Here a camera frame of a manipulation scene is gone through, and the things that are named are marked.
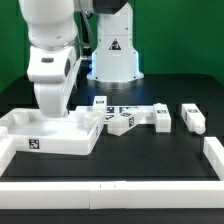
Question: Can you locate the white desk tabletop tray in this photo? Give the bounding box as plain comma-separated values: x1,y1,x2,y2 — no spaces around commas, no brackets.
0,108,105,155

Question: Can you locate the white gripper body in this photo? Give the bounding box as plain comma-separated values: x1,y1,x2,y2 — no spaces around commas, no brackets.
34,59,81,118

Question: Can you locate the white marker base plate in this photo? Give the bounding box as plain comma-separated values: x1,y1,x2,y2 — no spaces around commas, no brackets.
74,105,156,128

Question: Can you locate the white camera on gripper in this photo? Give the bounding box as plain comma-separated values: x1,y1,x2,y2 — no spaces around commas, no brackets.
27,46,76,83

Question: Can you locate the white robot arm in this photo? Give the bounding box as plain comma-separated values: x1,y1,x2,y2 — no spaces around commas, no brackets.
19,0,143,118

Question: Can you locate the white L-shaped fence wall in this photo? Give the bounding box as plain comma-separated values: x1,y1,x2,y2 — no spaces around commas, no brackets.
0,138,224,209

